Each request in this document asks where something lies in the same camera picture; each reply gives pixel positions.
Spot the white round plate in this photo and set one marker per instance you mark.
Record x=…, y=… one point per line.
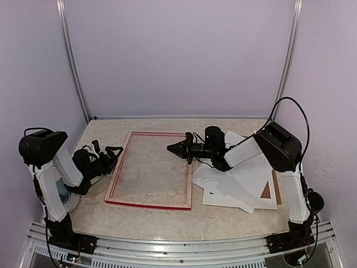
x=70, y=201

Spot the brown backing board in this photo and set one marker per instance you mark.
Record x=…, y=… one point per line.
x=277, y=187

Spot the right aluminium post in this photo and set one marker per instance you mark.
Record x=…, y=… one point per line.
x=288, y=59

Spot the white photo paper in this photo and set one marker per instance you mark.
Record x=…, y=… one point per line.
x=236, y=156

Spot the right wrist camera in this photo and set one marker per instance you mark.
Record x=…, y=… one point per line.
x=189, y=138

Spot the wooden red photo frame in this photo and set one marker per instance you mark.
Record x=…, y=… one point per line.
x=188, y=181

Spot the light blue cup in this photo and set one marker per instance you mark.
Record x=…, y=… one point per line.
x=61, y=188

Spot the aluminium front rail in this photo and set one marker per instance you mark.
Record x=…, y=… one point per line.
x=125, y=252

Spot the aluminium post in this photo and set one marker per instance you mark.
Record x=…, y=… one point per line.
x=288, y=59
x=64, y=27

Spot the clear acrylic sheet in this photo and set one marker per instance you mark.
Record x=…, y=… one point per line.
x=152, y=173

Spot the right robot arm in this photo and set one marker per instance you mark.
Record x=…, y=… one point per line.
x=283, y=152

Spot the left aluminium post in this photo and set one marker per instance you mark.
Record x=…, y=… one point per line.
x=64, y=27

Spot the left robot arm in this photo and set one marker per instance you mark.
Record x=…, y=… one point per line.
x=45, y=154

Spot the white mat board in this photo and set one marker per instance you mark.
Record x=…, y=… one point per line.
x=227, y=192

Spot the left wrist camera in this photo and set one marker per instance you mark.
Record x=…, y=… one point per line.
x=95, y=146

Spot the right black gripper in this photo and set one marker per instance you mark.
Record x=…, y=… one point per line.
x=181, y=149

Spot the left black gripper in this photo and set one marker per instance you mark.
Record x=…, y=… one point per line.
x=110, y=163

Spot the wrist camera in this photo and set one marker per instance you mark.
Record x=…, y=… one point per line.
x=189, y=138
x=95, y=146

